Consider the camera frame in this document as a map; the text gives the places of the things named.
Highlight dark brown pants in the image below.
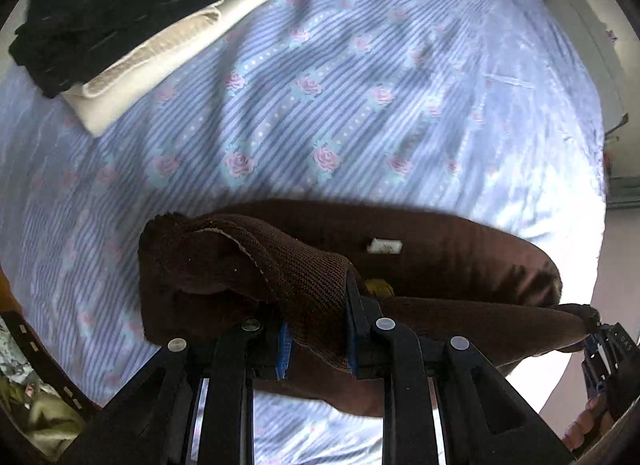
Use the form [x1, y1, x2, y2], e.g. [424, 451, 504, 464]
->
[138, 200, 600, 417]

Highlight person's right hand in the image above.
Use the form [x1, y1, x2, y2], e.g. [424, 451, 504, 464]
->
[561, 393, 614, 451]

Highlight white folded garment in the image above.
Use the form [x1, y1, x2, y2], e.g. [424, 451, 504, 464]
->
[63, 0, 270, 138]

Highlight blue floral bed sheet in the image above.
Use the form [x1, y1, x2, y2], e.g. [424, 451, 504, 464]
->
[0, 0, 609, 465]

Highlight grey padded headboard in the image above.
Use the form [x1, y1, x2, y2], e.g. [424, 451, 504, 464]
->
[544, 0, 628, 135]

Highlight wooden bed frame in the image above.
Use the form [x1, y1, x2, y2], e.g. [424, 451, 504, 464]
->
[0, 269, 101, 465]

